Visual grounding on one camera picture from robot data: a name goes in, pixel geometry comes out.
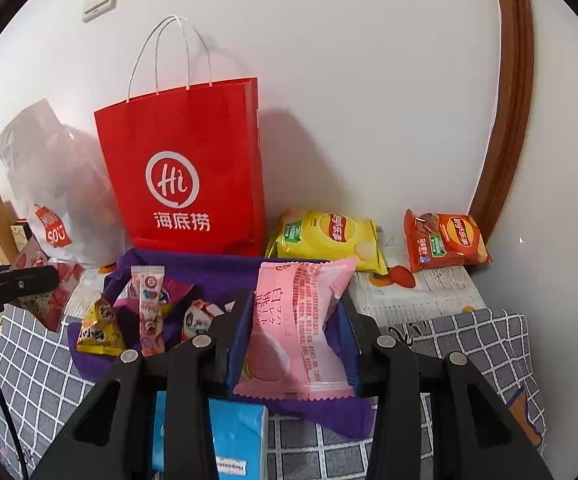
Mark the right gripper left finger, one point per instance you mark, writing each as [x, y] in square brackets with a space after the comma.
[202, 368]

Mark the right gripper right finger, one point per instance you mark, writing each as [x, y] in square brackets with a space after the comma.
[378, 366]

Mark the pink peach cake packet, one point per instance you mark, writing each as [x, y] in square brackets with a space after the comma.
[288, 355]

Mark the yellow snack packet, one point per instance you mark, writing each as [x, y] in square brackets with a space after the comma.
[100, 334]

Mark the long strawberry bear snack packet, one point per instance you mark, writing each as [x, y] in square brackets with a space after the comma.
[147, 282]

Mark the panda print snack packet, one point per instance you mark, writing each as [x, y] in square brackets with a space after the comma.
[199, 317]

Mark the magenta snack packet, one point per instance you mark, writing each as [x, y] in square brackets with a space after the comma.
[171, 294]

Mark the blue tissue pack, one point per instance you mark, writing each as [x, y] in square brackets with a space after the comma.
[235, 432]

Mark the newspaper with parrot picture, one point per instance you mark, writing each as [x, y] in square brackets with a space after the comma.
[402, 296]

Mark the grey checked bed sheet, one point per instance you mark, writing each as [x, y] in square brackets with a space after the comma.
[42, 387]

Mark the purple towel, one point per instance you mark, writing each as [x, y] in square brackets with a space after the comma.
[217, 278]

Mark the white Miniso plastic bag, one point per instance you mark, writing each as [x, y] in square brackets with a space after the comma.
[59, 182]

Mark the orange chips bag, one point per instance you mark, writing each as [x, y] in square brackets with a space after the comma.
[437, 240]

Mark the yellow chips bag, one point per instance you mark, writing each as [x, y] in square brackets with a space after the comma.
[316, 235]

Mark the red Haidilao paper bag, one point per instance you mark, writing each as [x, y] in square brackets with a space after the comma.
[185, 166]

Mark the brown wooden door frame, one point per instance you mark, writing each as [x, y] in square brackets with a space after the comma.
[515, 85]

